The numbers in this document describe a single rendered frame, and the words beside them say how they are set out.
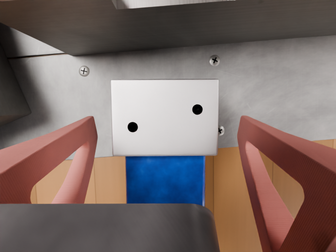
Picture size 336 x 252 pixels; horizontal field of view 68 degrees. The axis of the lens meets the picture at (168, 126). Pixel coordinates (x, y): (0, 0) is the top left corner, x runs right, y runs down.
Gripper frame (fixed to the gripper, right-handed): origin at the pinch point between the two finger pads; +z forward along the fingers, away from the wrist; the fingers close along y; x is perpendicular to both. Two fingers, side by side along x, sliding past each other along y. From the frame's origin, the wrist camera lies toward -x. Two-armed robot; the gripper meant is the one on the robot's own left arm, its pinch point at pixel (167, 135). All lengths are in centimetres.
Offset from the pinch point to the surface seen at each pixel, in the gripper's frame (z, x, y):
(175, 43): 5.5, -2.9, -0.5
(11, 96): 3.6, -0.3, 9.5
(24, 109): 3.8, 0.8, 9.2
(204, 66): 6.0, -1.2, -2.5
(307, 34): 6.1, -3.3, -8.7
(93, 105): 4.7, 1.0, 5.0
